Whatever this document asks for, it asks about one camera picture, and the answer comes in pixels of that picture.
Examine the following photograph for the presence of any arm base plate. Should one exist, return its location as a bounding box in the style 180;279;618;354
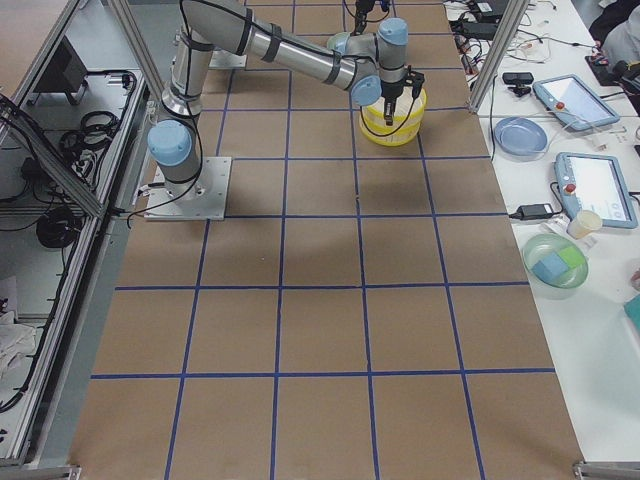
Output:
143;157;232;221

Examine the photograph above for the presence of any beige cup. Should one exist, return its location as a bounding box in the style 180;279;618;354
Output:
566;210;603;239

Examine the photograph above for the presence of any centre yellow bamboo steamer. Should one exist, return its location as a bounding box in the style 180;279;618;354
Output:
359;124;420;147

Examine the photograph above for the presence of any teach pendant tablet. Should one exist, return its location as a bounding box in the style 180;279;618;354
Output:
532;74;620;131
554;152;638;229

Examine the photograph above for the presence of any white crumpled cloth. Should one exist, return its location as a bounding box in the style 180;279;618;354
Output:
1;311;36;376

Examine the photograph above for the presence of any far teach pendant tablet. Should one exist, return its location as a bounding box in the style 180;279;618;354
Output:
532;74;620;131

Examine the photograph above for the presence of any glass dish with blocks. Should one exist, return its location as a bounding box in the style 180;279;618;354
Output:
521;233;589;299

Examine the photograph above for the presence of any near teach pendant tablet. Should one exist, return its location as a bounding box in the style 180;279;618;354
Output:
554;152;638;229

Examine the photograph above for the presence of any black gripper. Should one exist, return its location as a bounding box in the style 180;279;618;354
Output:
381;80;405;125

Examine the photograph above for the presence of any side yellow bamboo steamer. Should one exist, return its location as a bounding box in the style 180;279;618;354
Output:
359;87;428;134

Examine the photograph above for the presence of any aluminium frame post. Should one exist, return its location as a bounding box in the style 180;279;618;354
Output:
468;0;529;114

